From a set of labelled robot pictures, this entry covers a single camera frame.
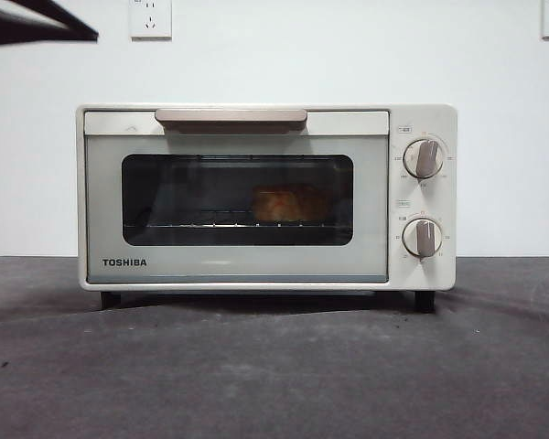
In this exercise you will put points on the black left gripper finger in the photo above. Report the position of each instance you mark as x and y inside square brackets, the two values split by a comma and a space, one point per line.
[27, 23]

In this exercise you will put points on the golden brown bread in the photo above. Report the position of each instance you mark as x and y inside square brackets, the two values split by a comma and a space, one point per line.
[288, 203]

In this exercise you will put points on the cream white Toshiba toaster oven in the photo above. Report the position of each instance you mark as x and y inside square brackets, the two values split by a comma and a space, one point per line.
[421, 119]

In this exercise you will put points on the cream temperature knob, beige grip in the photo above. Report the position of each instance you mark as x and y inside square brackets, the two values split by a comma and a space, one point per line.
[423, 158]

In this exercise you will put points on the cream timer knob, beige grip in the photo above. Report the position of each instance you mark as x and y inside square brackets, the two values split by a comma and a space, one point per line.
[422, 238]

